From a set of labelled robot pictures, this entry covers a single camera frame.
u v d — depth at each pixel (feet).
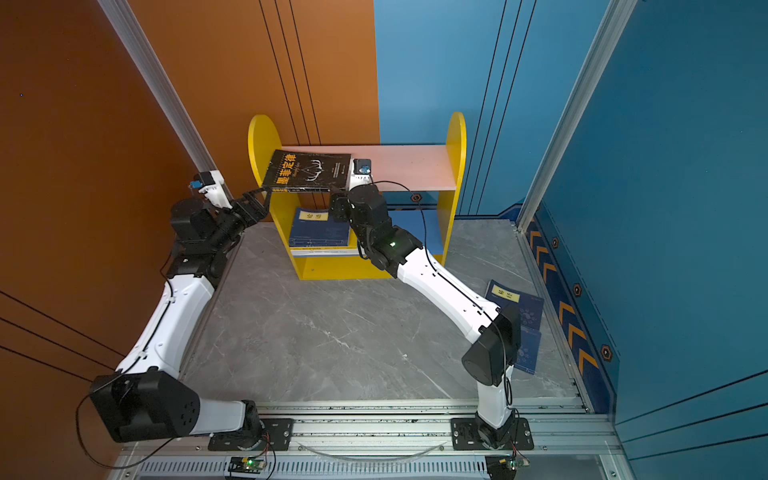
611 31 2.34
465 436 2.38
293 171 2.47
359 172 1.90
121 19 2.29
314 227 3.02
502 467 2.32
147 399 1.30
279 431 2.42
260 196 2.42
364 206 1.66
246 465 2.33
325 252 2.99
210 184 2.04
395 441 2.43
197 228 1.77
